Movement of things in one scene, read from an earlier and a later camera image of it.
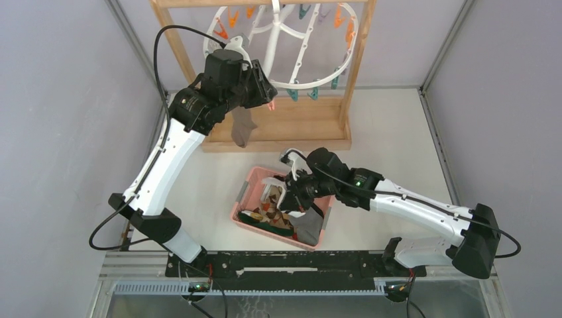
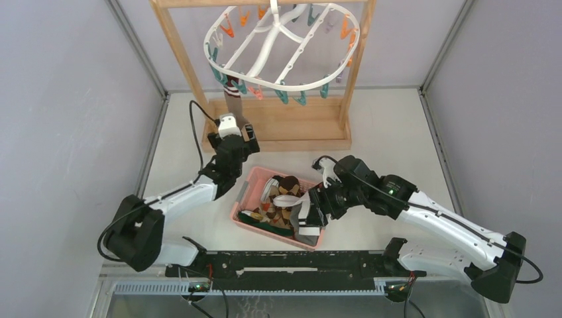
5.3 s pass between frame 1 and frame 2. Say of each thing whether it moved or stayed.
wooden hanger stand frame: stayed
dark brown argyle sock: stayed
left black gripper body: moved
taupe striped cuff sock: moved
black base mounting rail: stayed
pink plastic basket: stayed
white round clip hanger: stayed
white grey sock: moved
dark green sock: stayed
